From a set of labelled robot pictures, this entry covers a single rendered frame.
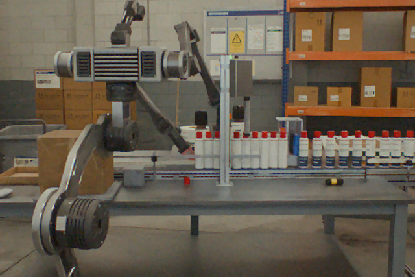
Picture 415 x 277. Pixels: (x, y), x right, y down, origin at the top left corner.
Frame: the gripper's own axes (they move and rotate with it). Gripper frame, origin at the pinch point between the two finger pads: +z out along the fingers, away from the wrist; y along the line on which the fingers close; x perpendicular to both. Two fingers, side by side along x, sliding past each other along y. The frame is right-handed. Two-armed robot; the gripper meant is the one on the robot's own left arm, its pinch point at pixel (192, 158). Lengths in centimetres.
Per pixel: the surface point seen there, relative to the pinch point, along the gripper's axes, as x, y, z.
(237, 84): -44, -17, -18
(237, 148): -22.8, -2.5, 10.5
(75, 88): 105, 331, -115
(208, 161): -5.8, -1.6, 6.4
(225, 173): -10.4, -15.2, 14.6
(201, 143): -9.3, -2.4, -4.3
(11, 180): 79, -14, -52
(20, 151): 147, 183, -82
